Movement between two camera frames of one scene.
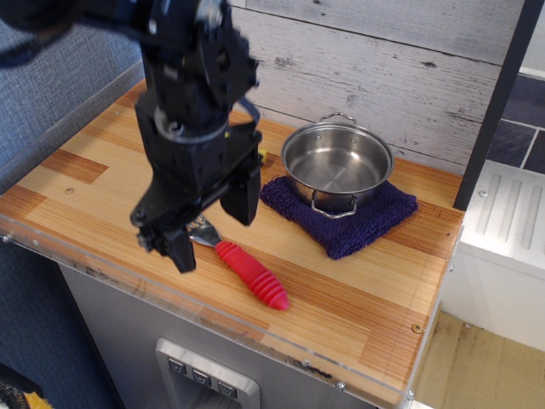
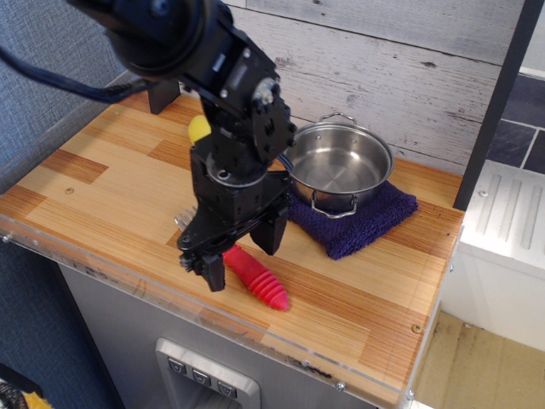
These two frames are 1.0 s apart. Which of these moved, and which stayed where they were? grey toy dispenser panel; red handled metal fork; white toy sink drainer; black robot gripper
Moved: black robot gripper
Stayed: grey toy dispenser panel; white toy sink drainer; red handled metal fork
